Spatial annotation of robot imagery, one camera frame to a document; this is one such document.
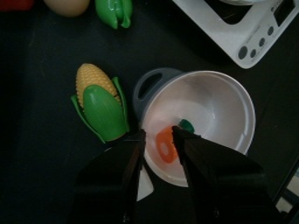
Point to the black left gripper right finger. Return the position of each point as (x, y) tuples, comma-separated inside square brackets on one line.
[(226, 180)]

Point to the toy corn cob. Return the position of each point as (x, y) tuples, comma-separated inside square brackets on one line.
[(101, 108)]

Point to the beige toy egg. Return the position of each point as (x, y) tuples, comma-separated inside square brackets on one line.
[(67, 6)]

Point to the orange toy carrot slice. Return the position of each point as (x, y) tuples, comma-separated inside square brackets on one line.
[(166, 147)]

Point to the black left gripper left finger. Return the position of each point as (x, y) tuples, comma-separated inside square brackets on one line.
[(105, 180)]

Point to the red toy food piece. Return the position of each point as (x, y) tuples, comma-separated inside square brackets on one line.
[(15, 4)]

